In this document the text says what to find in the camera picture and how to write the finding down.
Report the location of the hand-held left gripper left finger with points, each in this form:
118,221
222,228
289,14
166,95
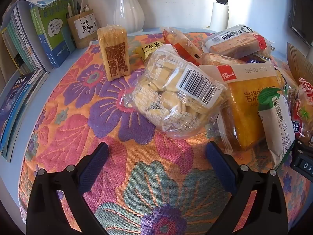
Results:
96,161

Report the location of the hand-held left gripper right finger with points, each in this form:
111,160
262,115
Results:
218,162

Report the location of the green white snack packet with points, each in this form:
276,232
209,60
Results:
277,129

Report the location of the red white snack packet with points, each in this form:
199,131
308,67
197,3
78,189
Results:
304,110

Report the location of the orange cake packet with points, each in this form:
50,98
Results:
244,110

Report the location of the clear bag of small biscuits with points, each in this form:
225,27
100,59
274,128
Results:
168,95

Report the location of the clear bread packet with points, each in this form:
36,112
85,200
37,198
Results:
220,59

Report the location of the yellow cracker packet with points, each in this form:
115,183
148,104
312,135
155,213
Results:
113,53

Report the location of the yellow snack packet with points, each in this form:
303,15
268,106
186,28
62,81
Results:
148,50

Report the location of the white label toast packet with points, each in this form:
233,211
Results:
232,40

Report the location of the orange red snack packet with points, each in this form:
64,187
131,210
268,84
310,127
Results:
182,44

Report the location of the floral woven table cloth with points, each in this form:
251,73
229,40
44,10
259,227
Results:
97,120

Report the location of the pile of flat blue books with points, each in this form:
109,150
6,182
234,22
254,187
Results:
17,112

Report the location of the bamboo pen holder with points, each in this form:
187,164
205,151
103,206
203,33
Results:
82,30

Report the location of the black monitor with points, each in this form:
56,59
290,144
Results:
302,17

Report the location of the row of upright books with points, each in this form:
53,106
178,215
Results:
22,39

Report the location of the white desk lamp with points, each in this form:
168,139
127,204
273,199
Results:
219,16

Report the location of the white ribbed vase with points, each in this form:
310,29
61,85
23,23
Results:
128,9

